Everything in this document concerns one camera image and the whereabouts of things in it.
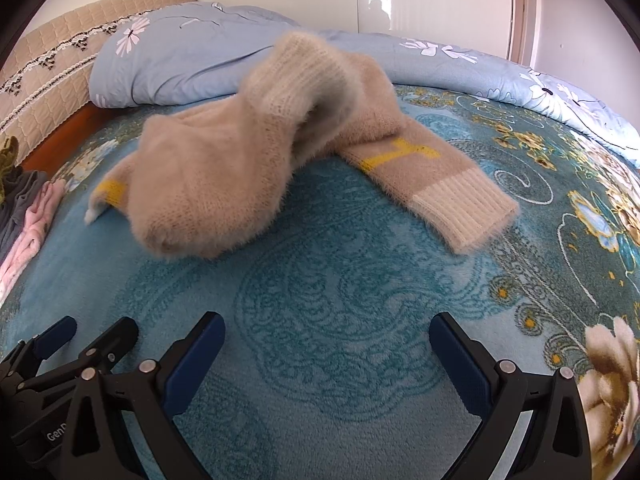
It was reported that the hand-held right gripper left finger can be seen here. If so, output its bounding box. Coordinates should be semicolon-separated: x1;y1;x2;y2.
60;311;226;480

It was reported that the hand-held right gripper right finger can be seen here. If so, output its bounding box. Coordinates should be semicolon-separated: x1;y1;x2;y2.
428;311;594;480

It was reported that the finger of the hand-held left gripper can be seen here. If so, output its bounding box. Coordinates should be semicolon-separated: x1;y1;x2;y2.
0;315;79;377
59;317;139;377

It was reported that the beige fuzzy sweater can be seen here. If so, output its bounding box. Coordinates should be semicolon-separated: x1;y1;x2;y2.
84;30;522;262

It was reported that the folded pink garment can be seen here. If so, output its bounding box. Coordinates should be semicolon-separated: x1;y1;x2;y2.
0;180;67;301

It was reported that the folded grey garment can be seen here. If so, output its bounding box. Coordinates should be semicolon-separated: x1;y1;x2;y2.
0;167;48;263

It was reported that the teal floral blanket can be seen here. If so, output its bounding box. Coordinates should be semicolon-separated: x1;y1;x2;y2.
0;84;640;480

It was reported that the folded olive green garment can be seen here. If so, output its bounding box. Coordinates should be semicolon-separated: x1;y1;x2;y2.
0;136;21;201

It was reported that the beige quilted headboard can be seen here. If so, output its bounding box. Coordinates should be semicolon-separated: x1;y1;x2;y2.
0;0;195;162

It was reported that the light blue floral duvet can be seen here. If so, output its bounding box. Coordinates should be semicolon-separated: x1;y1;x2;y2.
89;1;640;170

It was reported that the wooden bed frame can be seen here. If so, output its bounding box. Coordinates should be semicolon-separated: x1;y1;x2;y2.
21;101;118;173

